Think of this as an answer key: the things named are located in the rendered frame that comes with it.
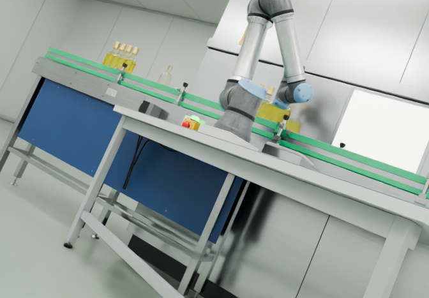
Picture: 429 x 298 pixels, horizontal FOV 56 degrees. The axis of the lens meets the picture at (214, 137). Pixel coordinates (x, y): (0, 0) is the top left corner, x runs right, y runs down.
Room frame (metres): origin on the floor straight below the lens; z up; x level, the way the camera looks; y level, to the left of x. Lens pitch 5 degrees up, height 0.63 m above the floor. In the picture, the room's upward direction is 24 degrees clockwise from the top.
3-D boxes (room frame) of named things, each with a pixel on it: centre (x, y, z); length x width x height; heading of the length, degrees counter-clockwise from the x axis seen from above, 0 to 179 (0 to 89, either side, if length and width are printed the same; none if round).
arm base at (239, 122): (1.56, -0.06, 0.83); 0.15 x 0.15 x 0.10
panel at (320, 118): (2.05, -0.53, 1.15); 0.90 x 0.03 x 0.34; 61
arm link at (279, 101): (1.73, -0.21, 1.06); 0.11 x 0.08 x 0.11; 17
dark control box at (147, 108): (2.17, 0.37, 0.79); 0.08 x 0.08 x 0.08; 61
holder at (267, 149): (1.77, -0.34, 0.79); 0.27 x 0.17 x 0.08; 151
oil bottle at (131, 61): (2.57, 0.69, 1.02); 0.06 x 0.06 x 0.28; 61
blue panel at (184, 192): (2.38, 0.45, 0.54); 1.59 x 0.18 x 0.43; 61
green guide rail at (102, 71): (2.32, 0.51, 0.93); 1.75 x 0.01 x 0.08; 61
